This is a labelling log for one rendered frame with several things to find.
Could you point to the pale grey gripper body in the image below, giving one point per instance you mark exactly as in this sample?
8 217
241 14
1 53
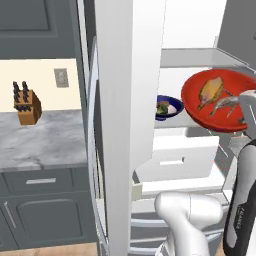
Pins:
249 108

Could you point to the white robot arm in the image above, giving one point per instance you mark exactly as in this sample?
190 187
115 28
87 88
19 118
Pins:
186 213

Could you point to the red bowl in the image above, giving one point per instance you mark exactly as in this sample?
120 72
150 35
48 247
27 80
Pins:
196 115

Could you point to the glass fridge shelf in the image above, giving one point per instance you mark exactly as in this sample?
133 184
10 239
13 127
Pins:
193 57

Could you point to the blue bowl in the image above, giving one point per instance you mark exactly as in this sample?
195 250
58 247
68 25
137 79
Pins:
173 100

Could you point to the white fridge crisper drawer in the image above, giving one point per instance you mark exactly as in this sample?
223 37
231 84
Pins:
180 156

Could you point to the green broccoli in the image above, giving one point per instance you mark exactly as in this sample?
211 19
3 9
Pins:
162 109

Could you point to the white fridge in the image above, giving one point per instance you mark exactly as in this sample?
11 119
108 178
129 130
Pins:
190 26

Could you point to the white fridge door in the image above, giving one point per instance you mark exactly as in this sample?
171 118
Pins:
126 100

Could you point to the wooden knife block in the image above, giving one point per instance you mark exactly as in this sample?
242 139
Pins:
28 106

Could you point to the grey drawer front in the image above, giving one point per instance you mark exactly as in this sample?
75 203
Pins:
40 181

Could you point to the grey cupboard door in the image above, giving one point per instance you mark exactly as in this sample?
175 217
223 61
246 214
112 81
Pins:
50 220

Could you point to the grey wall outlet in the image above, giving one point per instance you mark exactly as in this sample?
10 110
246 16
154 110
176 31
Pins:
61 78

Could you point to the grey wall cupboard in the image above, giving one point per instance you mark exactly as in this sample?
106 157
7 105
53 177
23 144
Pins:
36 26

